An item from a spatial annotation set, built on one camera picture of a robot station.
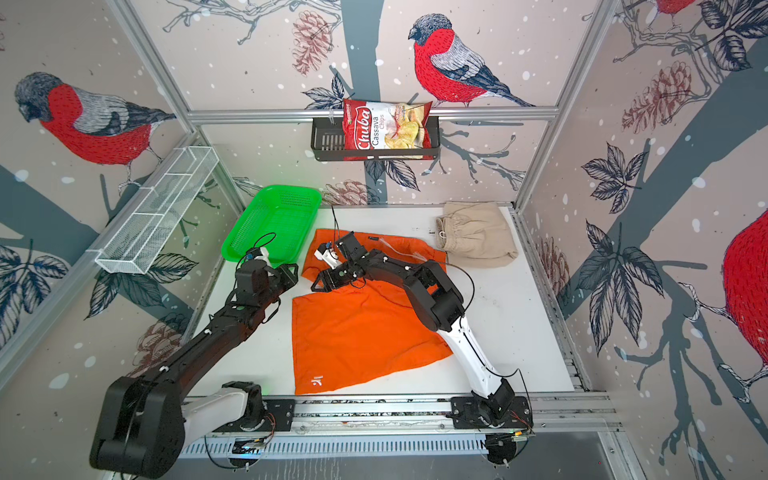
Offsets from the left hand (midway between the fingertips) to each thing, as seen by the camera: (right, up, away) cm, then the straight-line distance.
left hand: (293, 266), depth 85 cm
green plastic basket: (-17, +15, +33) cm, 40 cm away
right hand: (+4, -10, +8) cm, 13 cm away
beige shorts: (+59, +9, +22) cm, 64 cm away
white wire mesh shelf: (-34, +16, -7) cm, 38 cm away
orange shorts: (+21, -22, +5) cm, 31 cm away
